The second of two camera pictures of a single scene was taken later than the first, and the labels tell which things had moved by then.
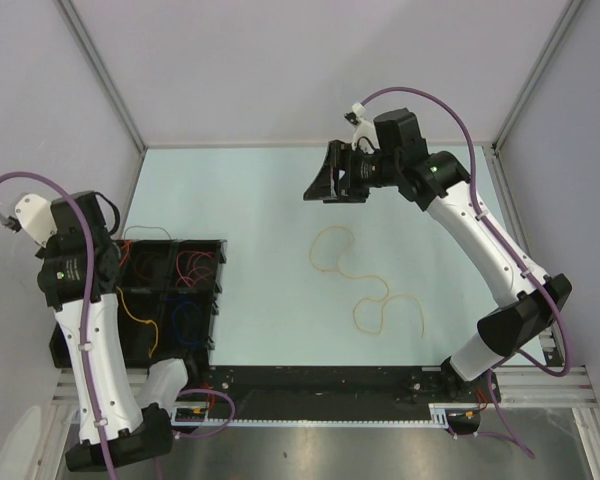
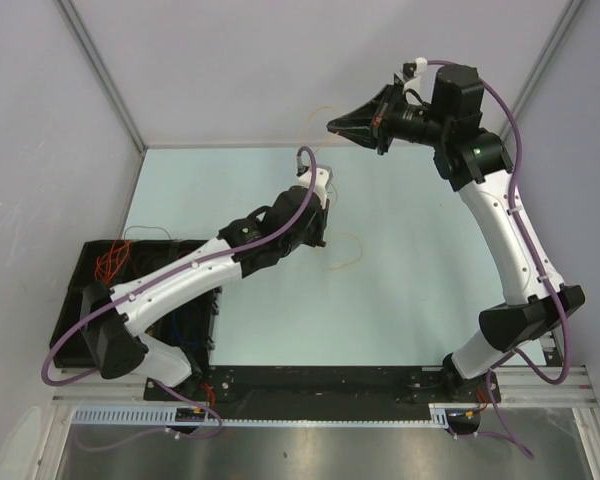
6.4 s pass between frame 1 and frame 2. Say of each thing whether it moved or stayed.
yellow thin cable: moved
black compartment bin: stayed
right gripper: moved
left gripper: moved
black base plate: stayed
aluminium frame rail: stayed
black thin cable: stayed
